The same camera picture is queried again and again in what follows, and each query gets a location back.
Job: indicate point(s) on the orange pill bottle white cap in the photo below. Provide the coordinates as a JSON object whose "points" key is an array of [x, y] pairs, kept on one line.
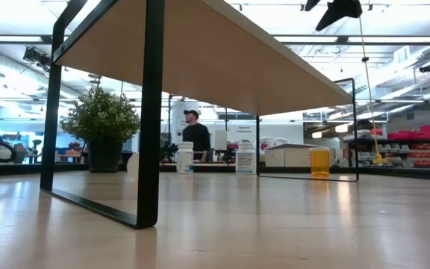
{"points": [[319, 164]]}

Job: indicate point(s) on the white medicine bottle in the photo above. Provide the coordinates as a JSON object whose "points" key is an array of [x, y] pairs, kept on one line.
{"points": [[245, 160], [185, 158]]}

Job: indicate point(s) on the black ceiling-mounted device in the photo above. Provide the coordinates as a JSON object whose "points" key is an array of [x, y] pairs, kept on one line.
{"points": [[427, 68], [36, 58]]}

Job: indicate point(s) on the wooden tray board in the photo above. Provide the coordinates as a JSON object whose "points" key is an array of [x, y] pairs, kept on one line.
{"points": [[207, 56]]}

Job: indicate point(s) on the shelving with red bins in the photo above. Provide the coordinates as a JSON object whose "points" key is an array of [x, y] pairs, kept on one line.
{"points": [[398, 136]]}

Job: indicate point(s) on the beige box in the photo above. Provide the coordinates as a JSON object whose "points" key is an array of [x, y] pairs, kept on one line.
{"points": [[289, 157]]}

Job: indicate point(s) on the white panel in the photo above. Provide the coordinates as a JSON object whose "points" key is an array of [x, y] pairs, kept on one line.
{"points": [[220, 140]]}

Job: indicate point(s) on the green potted plant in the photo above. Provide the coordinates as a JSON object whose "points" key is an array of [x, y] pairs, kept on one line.
{"points": [[101, 116]]}

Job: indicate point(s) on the black metal table frame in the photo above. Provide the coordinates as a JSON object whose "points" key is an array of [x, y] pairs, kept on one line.
{"points": [[32, 169]]}

